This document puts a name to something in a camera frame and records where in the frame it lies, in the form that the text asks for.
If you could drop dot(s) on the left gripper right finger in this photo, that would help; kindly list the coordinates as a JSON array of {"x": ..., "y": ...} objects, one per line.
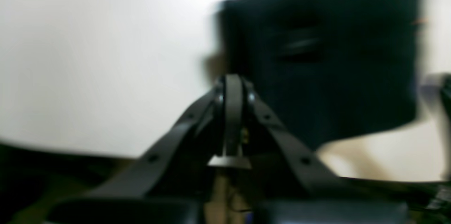
[{"x": 287, "y": 183}]

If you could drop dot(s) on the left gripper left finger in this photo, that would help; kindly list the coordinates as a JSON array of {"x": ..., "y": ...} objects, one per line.
[{"x": 167, "y": 185}]

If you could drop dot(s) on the black graphic t-shirt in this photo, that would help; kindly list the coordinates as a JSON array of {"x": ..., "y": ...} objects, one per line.
[{"x": 329, "y": 69}]

